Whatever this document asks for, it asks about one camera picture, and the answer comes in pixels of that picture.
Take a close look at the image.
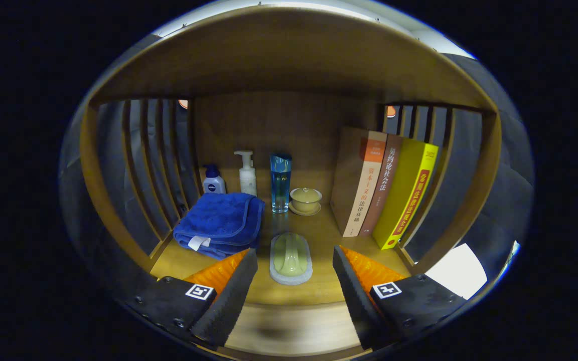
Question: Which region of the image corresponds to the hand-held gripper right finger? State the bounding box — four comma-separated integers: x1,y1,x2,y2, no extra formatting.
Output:
333,245,468,350

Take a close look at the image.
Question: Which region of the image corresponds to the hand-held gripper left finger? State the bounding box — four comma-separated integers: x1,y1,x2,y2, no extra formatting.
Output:
126,248,258,350

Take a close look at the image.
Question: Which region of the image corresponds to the green scrub brush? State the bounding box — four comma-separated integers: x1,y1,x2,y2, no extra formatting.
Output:
269,232,314,286

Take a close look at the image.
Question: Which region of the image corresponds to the wooden countertop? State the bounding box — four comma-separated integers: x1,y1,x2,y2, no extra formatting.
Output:
150,168,415,306

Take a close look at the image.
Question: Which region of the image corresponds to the wooden cabinet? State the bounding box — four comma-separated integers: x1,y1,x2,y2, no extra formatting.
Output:
79,4,503,306

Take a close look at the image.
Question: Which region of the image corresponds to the blue folded towel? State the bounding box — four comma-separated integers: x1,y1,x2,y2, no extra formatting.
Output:
173,193,265,260

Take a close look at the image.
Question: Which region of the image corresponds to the yellow book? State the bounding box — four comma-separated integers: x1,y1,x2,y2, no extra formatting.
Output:
372,138,440,250

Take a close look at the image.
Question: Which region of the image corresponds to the orange and white book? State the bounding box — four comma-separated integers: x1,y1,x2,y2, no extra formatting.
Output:
330,127,388,238

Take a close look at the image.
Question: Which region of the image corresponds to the small white blue-capped bottle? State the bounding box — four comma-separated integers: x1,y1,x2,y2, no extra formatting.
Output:
203,164,227,195

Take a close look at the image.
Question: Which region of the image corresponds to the beige lidded tea cup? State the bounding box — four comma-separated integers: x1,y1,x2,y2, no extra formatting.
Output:
289,187,323,216

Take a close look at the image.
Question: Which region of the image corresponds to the brown book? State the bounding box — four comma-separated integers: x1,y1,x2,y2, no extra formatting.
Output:
359,134,404,237

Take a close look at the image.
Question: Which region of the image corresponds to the white pump bottle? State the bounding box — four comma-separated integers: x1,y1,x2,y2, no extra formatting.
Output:
234,150,258,197

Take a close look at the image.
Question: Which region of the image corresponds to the blue glass bottle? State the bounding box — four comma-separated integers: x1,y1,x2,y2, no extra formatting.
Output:
269,153,293,214

